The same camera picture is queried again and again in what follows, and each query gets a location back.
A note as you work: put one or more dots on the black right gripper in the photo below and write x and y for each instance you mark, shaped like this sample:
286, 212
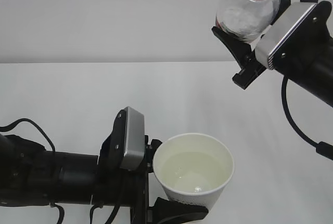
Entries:
289, 64

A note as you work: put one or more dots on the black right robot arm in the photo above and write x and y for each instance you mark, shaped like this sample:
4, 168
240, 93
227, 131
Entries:
317, 78

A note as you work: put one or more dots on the clear plastic water bottle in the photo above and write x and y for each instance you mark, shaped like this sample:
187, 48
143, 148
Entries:
245, 20

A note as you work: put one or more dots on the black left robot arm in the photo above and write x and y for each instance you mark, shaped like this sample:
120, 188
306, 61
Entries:
33, 176

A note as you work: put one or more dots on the white paper coffee cup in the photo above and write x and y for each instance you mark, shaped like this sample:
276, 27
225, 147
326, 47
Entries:
193, 168

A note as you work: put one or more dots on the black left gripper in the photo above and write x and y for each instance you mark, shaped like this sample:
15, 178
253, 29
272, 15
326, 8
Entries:
128, 188

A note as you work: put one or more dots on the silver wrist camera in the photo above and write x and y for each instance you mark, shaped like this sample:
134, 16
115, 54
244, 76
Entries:
125, 146
302, 24

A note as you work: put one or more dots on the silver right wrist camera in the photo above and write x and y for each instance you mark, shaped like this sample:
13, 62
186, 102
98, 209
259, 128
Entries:
302, 24

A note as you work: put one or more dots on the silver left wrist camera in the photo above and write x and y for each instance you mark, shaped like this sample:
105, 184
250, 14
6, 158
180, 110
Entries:
125, 146

